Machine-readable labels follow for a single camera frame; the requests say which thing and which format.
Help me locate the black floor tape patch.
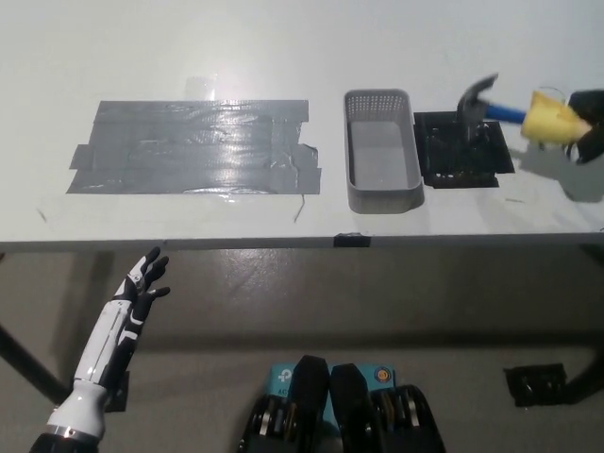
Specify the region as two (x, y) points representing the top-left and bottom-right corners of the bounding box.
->
(502, 361), (571, 409)

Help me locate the small black tape strip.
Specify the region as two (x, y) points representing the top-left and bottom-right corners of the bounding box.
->
(332, 231), (373, 249)

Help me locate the hammer with yellow handle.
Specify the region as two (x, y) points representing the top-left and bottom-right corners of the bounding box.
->
(455, 72), (594, 145)

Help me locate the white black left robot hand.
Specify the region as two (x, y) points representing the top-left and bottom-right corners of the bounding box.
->
(73, 246), (172, 402)

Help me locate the grey duct tape patch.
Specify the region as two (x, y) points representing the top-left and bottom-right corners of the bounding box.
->
(65, 99), (323, 196)

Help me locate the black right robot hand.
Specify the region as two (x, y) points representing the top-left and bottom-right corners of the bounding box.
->
(567, 88), (604, 165)

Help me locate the grey plastic basket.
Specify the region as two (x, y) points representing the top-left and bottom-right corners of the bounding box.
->
(343, 89), (425, 214)

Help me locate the black table leg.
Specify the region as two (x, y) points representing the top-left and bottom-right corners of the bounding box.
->
(0, 324), (68, 403)

